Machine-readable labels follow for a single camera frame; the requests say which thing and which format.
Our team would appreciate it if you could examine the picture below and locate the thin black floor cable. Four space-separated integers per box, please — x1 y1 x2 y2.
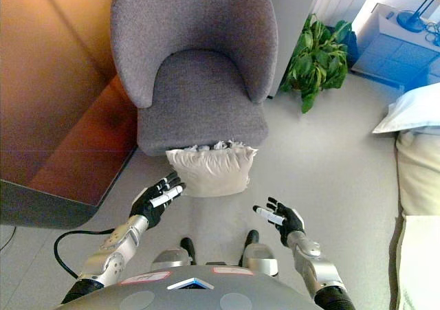
0 226 17 253

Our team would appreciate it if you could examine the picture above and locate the blue floor lamp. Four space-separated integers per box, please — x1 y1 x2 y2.
396 0 440 34

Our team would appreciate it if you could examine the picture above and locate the green potted plant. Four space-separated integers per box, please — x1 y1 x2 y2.
278 13 353 114

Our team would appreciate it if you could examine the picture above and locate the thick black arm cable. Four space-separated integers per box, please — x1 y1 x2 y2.
54 229 116 279

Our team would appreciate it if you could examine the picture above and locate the silver right robot leg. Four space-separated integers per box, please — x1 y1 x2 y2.
239 230 278 276

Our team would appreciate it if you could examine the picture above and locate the cream fringed pillow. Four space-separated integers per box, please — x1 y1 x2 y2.
165 138 259 198

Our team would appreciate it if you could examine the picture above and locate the silver robot leg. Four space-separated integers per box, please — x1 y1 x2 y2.
239 230 278 276
150 237 197 273

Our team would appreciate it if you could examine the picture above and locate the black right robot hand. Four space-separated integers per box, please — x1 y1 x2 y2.
252 196 305 247

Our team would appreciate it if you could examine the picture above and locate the pale bed pillow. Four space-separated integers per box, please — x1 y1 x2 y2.
372 82 440 135

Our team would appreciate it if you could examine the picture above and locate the grey robot torso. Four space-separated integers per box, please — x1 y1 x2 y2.
61 264 324 310

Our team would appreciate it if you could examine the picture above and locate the cream bed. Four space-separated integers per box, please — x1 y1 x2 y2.
388 127 440 310

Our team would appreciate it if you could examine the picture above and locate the white drawer nightstand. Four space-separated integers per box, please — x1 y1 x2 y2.
350 3 440 91

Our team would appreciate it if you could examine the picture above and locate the grey fabric armchair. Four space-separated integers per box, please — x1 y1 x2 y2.
109 0 279 157

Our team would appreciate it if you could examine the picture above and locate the silver left robot leg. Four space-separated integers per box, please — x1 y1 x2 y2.
150 237 197 273

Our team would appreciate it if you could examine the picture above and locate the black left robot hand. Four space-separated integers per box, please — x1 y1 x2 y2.
129 171 187 230

